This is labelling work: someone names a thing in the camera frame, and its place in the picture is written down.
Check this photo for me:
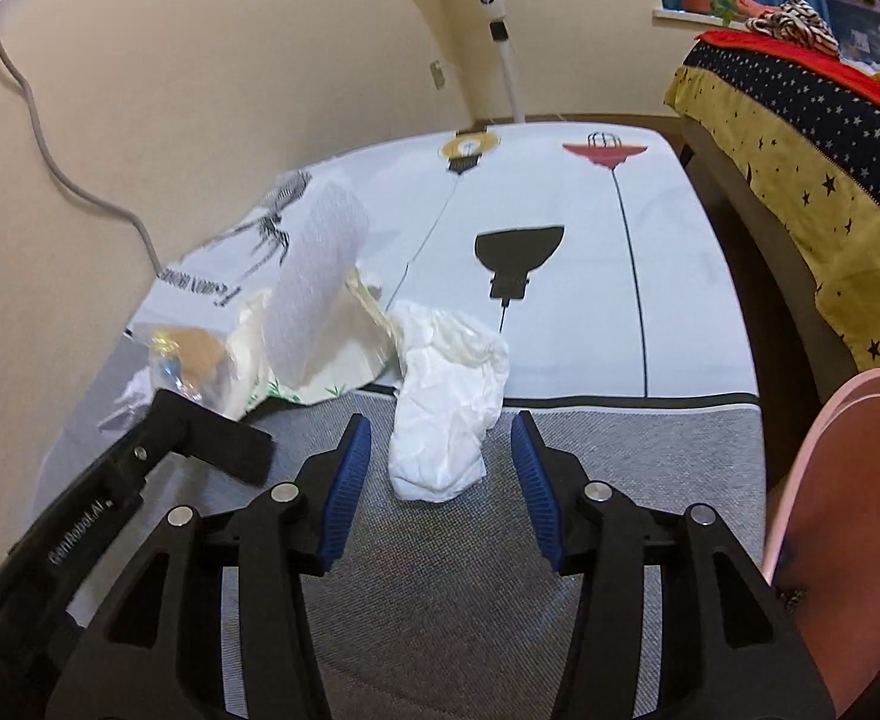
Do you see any bubble wrap roll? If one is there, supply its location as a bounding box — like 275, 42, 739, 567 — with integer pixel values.
263, 184, 372, 394

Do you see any star print bed blanket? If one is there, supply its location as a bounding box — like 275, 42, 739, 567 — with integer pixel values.
663, 34, 880, 385

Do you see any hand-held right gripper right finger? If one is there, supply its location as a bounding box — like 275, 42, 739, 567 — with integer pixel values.
509, 410, 838, 720

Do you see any red blanket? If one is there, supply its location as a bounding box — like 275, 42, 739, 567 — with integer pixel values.
695, 28, 880, 130

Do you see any white paper towel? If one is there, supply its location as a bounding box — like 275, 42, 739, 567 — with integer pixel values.
387, 298, 511, 506

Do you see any grey and white printed mat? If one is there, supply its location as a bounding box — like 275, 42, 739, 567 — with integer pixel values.
35, 126, 775, 720

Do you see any clear plastic bag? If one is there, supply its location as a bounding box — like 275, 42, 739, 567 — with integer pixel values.
126, 324, 243, 422

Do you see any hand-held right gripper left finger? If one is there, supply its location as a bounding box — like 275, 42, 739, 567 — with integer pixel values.
48, 412, 373, 720

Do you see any pink plastic bin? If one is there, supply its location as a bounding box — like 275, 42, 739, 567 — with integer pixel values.
761, 367, 880, 720

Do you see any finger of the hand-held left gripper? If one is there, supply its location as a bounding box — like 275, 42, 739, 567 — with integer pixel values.
108, 388, 274, 488

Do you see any dark bed frame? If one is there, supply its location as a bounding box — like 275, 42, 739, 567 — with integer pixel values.
675, 116, 865, 400

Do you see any white windowsill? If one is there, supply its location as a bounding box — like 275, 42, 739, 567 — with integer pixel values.
651, 5, 748, 20

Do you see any black and white striped cloth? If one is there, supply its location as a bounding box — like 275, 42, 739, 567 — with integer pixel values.
746, 0, 840, 58

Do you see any grey wall cable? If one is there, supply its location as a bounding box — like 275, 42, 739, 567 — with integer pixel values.
0, 19, 163, 280

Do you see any cream paper bag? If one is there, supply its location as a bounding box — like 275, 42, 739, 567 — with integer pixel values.
226, 262, 405, 410

